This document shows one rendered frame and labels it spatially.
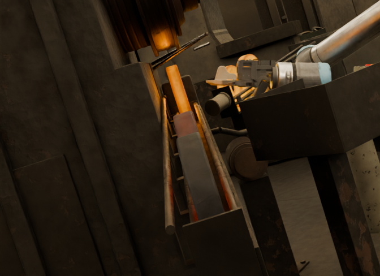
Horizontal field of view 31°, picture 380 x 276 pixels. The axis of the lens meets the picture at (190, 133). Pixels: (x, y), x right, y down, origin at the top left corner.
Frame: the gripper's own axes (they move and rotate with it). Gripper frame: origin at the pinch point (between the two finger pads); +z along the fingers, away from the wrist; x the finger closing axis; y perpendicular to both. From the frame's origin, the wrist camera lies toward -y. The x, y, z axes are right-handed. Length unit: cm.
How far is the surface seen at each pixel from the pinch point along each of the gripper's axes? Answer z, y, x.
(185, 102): 7.7, -4.7, 22.0
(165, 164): 12, -11, 100
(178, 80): 9.7, 1.3, 20.8
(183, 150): 9, -5, 126
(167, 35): 12.6, 13.5, 24.5
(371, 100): -28, -1, 76
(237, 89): -11.6, -3.1, -38.4
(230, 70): -9.0, 3.9, -34.8
